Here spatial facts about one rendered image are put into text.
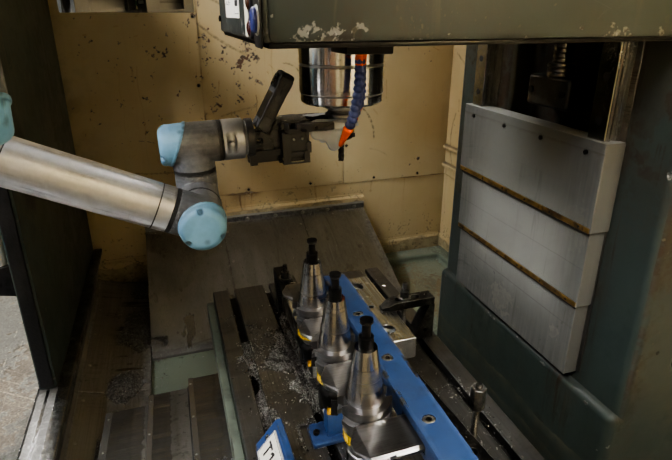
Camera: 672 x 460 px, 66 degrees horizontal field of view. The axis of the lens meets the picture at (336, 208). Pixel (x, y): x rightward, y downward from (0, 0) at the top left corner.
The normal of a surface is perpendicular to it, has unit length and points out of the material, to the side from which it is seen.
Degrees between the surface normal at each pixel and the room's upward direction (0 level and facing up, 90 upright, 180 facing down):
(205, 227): 90
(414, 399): 0
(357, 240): 24
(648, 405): 90
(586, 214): 90
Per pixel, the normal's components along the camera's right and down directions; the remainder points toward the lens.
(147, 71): 0.31, 0.33
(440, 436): 0.00, -0.93
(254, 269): 0.09, -0.73
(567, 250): -0.96, 0.11
